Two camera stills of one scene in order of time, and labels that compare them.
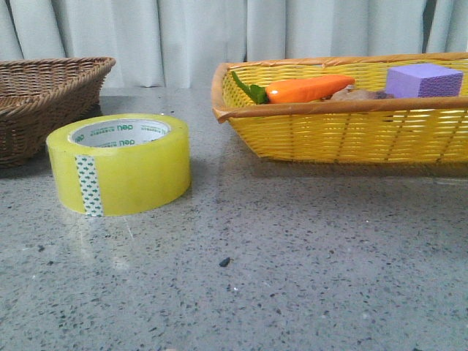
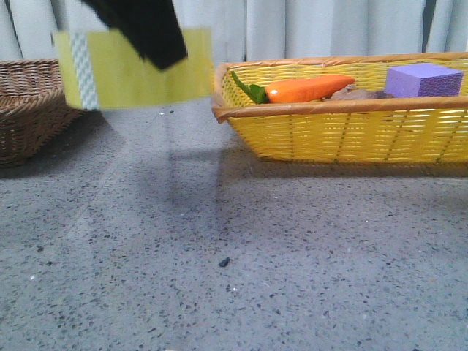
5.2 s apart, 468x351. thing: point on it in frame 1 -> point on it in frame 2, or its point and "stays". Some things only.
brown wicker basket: [39, 96] stays
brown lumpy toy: [351, 93] stays
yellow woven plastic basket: [408, 129] stays
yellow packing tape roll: [121, 164] -> [97, 69]
